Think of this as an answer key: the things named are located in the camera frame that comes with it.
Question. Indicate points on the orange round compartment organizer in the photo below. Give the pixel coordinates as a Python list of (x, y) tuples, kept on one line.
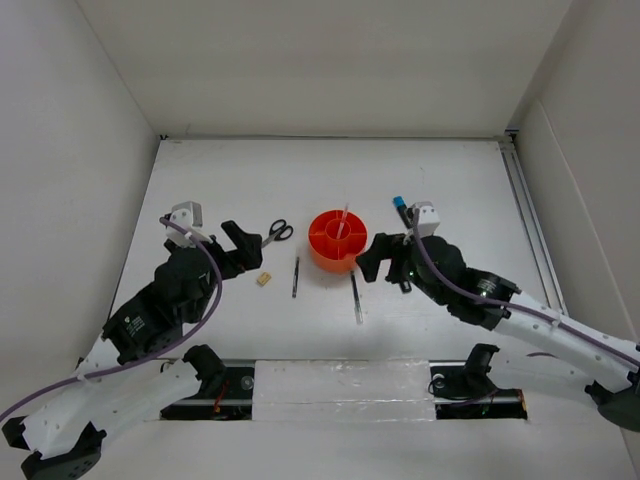
[(331, 255)]

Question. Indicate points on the aluminium side rail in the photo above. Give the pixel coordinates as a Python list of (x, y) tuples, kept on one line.
[(525, 205)]

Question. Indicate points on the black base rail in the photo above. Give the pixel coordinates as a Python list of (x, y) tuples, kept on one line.
[(407, 391)]

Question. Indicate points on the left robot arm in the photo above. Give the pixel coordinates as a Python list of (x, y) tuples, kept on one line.
[(65, 437)]

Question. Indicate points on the black clear gel pen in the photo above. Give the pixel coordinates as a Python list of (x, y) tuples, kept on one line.
[(356, 297)]

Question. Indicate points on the pink translucent pen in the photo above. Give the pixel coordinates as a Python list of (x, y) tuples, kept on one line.
[(342, 222)]

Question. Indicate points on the black handled scissors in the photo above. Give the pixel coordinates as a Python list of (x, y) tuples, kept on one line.
[(280, 230)]

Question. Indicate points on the small tan eraser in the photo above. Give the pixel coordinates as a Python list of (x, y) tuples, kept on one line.
[(263, 279)]

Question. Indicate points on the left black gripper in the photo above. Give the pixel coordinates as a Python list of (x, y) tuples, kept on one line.
[(248, 254)]

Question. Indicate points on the pink capped black highlighter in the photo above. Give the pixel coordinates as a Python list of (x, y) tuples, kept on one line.
[(405, 287)]

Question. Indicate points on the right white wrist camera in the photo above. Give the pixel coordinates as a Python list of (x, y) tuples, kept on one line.
[(426, 218)]

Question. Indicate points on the blue capped black highlighter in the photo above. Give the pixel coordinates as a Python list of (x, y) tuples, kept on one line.
[(402, 209)]

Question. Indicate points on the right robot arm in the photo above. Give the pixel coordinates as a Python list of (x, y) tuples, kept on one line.
[(571, 360)]

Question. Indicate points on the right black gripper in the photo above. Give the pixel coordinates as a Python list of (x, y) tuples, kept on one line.
[(385, 246)]

